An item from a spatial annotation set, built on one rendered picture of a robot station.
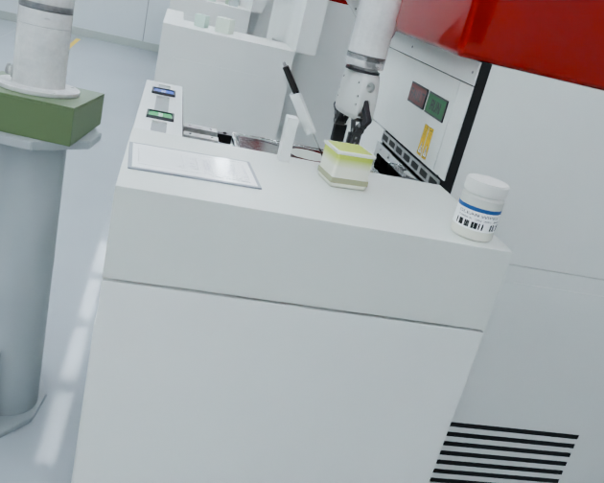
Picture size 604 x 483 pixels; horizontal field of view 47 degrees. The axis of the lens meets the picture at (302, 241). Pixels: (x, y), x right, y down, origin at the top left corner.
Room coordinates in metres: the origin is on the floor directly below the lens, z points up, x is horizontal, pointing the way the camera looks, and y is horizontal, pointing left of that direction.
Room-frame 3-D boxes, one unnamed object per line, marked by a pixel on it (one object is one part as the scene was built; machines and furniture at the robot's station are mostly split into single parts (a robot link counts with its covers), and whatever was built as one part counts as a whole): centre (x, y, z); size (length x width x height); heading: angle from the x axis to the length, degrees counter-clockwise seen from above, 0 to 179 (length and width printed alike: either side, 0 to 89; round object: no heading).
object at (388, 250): (1.16, 0.01, 0.89); 0.62 x 0.35 x 0.14; 104
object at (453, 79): (1.80, -0.16, 1.02); 0.81 x 0.03 x 0.40; 14
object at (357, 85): (1.53, -0.04, 1.09); 0.10 x 0.07 x 0.11; 30
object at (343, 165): (1.22, -0.04, 1.00); 0.07 x 0.07 x 0.07; 23
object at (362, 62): (1.53, -0.04, 1.16); 0.09 x 0.08 x 0.03; 30
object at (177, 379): (1.45, 0.09, 0.41); 0.96 x 0.64 x 0.82; 14
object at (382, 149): (1.62, -0.19, 0.89); 0.44 x 0.02 x 0.10; 14
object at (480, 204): (1.11, -0.27, 1.01); 0.07 x 0.07 x 0.10
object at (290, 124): (1.29, 0.06, 1.03); 0.06 x 0.04 x 0.13; 104
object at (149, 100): (1.53, 0.38, 0.89); 0.55 x 0.09 x 0.14; 14
